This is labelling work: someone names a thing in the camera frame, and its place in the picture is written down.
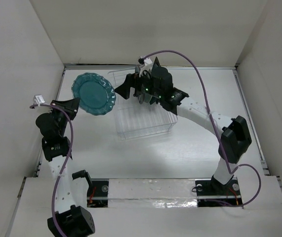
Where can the metal rail bar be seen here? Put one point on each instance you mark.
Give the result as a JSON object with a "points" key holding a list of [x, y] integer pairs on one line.
{"points": [[173, 195]]}

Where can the teal scalloped glass plate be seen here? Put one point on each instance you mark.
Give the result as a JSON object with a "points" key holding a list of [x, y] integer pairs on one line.
{"points": [[95, 93]]}

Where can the teal round speckled plate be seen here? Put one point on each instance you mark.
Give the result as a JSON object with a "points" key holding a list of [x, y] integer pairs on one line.
{"points": [[142, 97]]}

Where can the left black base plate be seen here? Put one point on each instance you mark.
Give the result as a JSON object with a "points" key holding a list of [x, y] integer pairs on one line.
{"points": [[90, 196]]}

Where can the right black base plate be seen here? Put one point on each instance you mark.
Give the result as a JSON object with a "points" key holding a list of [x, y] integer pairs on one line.
{"points": [[206, 187]]}

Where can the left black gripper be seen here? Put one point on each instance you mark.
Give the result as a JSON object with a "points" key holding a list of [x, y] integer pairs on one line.
{"points": [[70, 106]]}

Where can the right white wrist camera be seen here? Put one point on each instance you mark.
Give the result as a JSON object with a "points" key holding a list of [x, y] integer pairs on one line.
{"points": [[145, 64]]}

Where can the black square plate yellow centre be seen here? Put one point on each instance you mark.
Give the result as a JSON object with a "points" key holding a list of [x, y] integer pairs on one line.
{"points": [[156, 63]]}

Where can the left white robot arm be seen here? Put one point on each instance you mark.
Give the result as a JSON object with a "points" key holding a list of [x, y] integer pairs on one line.
{"points": [[70, 217]]}

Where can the clear wire dish rack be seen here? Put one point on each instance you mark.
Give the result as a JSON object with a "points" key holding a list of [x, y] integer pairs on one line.
{"points": [[135, 120]]}

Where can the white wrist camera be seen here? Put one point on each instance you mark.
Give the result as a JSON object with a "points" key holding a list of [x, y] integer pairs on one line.
{"points": [[145, 64], [38, 99]]}

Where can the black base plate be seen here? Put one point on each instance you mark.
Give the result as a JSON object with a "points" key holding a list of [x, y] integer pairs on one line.
{"points": [[90, 196], [206, 187]]}

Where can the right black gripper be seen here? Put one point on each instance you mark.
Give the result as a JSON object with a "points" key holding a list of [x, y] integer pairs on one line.
{"points": [[132, 80]]}

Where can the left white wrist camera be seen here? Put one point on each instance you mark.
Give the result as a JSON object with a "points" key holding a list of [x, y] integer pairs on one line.
{"points": [[38, 99]]}

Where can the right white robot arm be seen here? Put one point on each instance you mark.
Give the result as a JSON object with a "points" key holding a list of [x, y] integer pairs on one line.
{"points": [[233, 134]]}

